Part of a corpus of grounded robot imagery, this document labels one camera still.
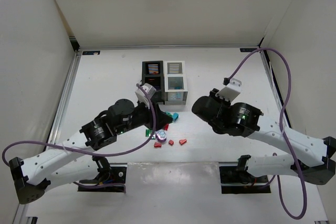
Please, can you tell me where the right aluminium frame rail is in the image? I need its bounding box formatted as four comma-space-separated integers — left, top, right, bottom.
259, 48, 287, 112

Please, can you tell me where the green plate lego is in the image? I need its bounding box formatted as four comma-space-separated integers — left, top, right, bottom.
145, 129, 155, 140

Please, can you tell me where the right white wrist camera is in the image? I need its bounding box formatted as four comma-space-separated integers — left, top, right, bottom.
216, 78, 242, 102

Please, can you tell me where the purple cable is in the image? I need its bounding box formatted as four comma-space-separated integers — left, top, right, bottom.
224, 47, 308, 220
2, 83, 158, 193

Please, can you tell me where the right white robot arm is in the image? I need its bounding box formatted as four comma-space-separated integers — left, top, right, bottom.
192, 89, 335, 185

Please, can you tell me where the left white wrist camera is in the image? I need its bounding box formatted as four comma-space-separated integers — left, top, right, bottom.
135, 83, 154, 110

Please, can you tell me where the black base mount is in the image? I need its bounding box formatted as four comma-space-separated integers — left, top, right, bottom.
77, 163, 128, 194
219, 165, 271, 195

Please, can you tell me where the red curved lego right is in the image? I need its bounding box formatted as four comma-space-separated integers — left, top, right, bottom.
179, 139, 187, 145

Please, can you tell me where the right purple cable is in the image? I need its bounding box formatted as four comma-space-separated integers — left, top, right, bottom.
224, 47, 308, 220

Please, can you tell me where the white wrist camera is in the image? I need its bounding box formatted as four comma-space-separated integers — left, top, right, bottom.
135, 83, 154, 110
216, 78, 242, 102

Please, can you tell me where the white slotted container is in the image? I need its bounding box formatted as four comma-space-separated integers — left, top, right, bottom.
163, 61, 188, 105

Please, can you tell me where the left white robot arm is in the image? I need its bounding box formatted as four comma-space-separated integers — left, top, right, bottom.
5, 87, 173, 205

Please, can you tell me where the blue square lego tilted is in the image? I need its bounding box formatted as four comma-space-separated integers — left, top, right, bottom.
172, 113, 179, 122

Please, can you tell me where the aluminium frame rail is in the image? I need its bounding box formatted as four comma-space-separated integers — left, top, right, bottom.
48, 50, 80, 143
259, 48, 287, 112

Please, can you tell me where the purple lotus flower lego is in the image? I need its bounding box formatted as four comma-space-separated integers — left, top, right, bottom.
155, 130, 167, 143

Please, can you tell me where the right blue label sticker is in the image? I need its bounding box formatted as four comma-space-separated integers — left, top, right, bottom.
239, 48, 257, 52

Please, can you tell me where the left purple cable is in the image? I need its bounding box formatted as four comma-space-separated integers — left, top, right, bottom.
2, 83, 158, 193

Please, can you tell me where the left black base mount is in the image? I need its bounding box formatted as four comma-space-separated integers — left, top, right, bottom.
77, 163, 128, 194

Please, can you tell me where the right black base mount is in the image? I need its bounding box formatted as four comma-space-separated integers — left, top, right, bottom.
219, 165, 271, 195

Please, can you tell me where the black slotted container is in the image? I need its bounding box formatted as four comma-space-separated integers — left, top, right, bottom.
141, 61, 165, 104

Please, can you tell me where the left aluminium frame rail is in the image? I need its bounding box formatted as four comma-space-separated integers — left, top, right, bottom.
48, 50, 80, 143

